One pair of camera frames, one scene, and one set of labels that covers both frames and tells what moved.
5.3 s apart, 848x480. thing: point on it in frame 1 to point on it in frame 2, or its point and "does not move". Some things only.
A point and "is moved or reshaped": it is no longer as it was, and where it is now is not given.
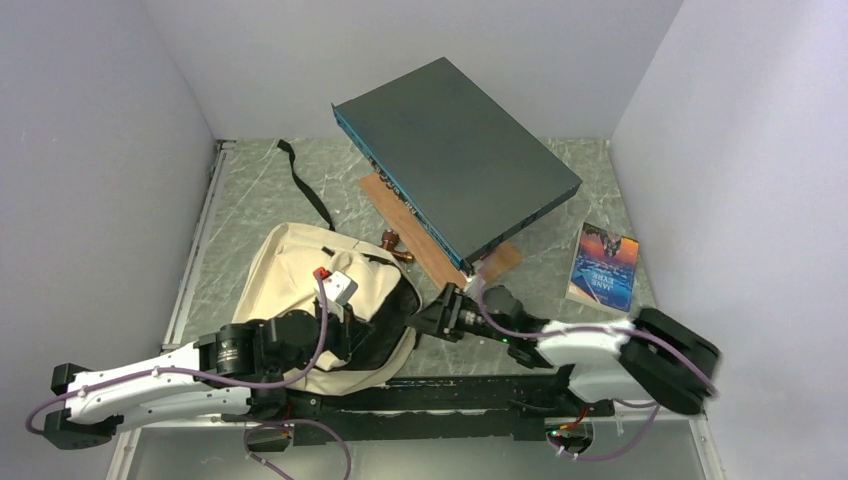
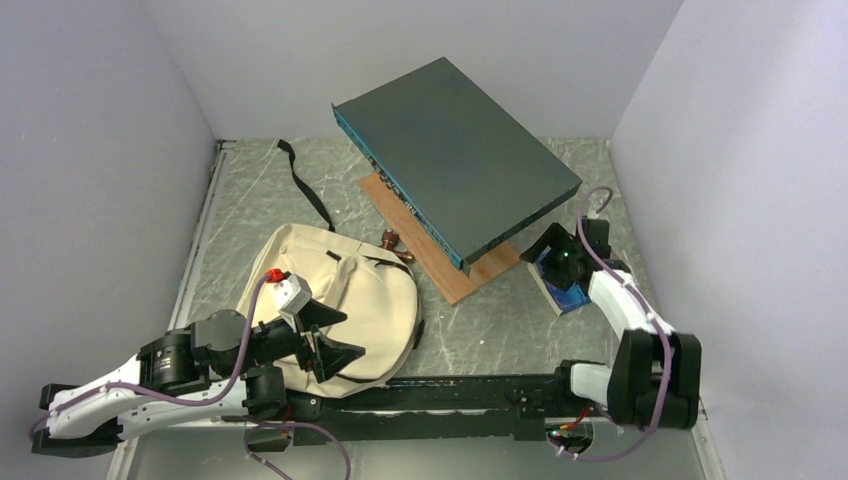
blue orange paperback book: (604, 268) is moved or reshaped
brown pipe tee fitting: (389, 239) does not move
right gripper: (442, 317) to (556, 237)
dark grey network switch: (467, 167) does not move
